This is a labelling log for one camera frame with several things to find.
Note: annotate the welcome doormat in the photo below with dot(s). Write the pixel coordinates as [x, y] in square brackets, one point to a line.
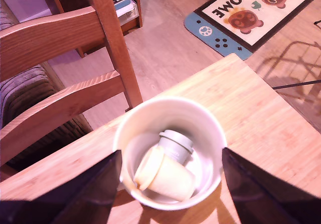
[250, 20]

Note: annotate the black metal drying rack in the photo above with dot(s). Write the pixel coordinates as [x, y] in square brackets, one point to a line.
[296, 84]

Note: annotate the grey ribbed sofa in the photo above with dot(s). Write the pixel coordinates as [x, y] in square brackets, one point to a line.
[22, 93]

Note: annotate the wooden bookshelf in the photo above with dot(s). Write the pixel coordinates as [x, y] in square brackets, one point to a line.
[137, 3]

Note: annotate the cream coffee capsule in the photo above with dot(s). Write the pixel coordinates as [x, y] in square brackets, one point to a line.
[170, 181]

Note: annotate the pale book stack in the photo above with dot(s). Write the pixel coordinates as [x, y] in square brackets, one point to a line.
[125, 10]

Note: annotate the yellow illustrated mug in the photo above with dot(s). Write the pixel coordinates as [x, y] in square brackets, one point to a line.
[175, 113]

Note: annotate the wooden chair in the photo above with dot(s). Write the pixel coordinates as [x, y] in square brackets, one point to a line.
[50, 38]

